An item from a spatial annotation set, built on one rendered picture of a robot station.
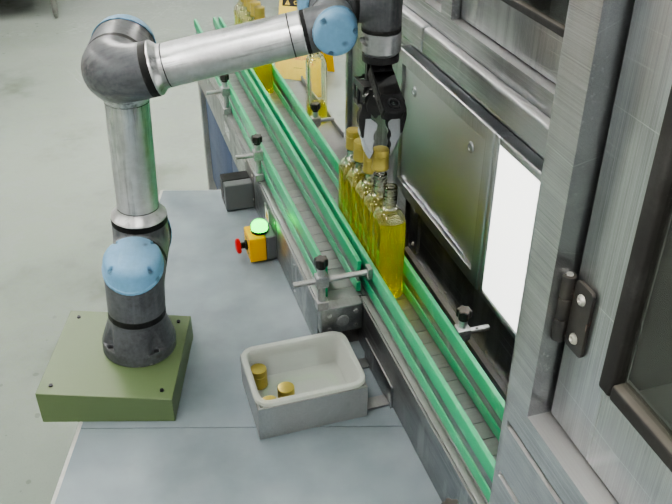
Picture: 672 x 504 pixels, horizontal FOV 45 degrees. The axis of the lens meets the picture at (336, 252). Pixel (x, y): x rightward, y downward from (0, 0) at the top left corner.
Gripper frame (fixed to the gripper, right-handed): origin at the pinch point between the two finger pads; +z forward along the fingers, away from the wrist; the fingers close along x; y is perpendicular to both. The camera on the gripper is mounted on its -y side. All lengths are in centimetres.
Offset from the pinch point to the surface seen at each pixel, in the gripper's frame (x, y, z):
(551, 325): 22, -96, -34
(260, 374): 30, -16, 38
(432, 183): -12.9, 1.8, 10.0
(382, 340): 5.8, -20.2, 31.5
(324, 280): 14.5, -8.7, 22.7
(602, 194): 21, -97, -46
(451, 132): -12.7, -5.3, -5.0
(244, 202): 18, 60, 41
